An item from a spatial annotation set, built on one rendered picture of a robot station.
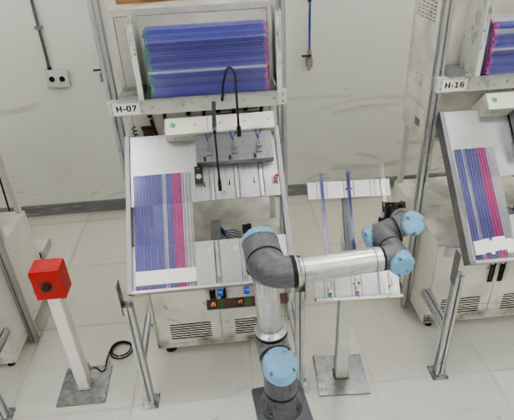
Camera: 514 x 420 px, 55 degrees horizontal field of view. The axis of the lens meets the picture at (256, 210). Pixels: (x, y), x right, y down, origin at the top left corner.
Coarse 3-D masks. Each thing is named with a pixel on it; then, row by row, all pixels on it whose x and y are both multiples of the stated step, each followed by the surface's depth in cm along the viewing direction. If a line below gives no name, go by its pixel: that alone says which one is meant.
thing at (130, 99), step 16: (128, 16) 198; (272, 16) 209; (128, 32) 192; (272, 32) 212; (272, 48) 215; (272, 64) 218; (144, 80) 218; (272, 80) 223; (128, 96) 212; (144, 96) 211; (192, 96) 208; (208, 96) 209; (112, 112) 212; (128, 112) 213; (304, 288) 211; (288, 304) 252; (144, 320) 247; (144, 336) 237; (304, 384) 247; (144, 400) 243
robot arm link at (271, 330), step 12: (252, 228) 155; (264, 228) 155; (252, 240) 150; (264, 240) 149; (276, 240) 152; (252, 252) 146; (264, 288) 158; (276, 288) 160; (264, 300) 161; (276, 300) 162; (264, 312) 164; (276, 312) 165; (264, 324) 167; (276, 324) 167; (264, 336) 169; (276, 336) 169; (264, 348) 170
